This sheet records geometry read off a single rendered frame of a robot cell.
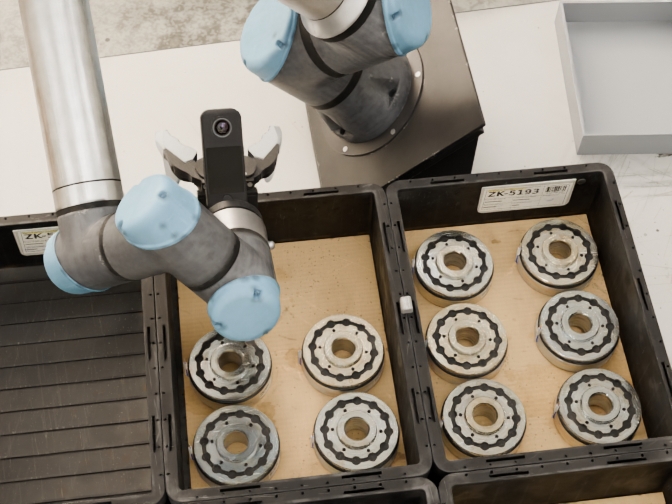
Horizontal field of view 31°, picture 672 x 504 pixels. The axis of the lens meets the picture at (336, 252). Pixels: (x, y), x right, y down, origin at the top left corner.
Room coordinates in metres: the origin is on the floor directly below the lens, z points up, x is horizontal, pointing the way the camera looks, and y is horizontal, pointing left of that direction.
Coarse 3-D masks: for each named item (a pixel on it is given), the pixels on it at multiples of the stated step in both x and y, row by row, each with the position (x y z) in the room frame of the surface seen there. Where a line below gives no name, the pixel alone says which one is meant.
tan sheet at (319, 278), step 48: (336, 240) 0.87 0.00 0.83; (288, 288) 0.79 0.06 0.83; (336, 288) 0.79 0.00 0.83; (192, 336) 0.71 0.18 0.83; (288, 336) 0.72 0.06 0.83; (384, 336) 0.73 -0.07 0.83; (288, 384) 0.65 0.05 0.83; (384, 384) 0.66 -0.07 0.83; (192, 432) 0.58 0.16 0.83; (288, 432) 0.59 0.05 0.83; (192, 480) 0.52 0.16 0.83
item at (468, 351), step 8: (464, 320) 0.73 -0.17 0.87; (472, 320) 0.74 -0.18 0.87; (456, 328) 0.72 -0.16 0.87; (472, 328) 0.73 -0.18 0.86; (480, 328) 0.72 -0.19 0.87; (448, 336) 0.71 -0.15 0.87; (480, 336) 0.71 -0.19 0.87; (456, 344) 0.70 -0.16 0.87; (480, 344) 0.70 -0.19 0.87; (464, 352) 0.69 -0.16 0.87; (472, 352) 0.69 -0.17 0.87
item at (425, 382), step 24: (552, 168) 0.93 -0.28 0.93; (576, 168) 0.93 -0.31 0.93; (600, 168) 0.93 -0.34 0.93; (624, 216) 0.86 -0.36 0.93; (624, 240) 0.82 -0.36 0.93; (408, 264) 0.78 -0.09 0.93; (408, 288) 0.74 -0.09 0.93; (648, 312) 0.72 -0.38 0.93; (648, 336) 0.69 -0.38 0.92; (432, 432) 0.55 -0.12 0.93; (432, 456) 0.53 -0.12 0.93; (504, 456) 0.53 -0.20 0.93; (528, 456) 0.53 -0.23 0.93; (552, 456) 0.53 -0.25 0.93; (576, 456) 0.53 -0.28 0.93; (600, 456) 0.53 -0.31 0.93
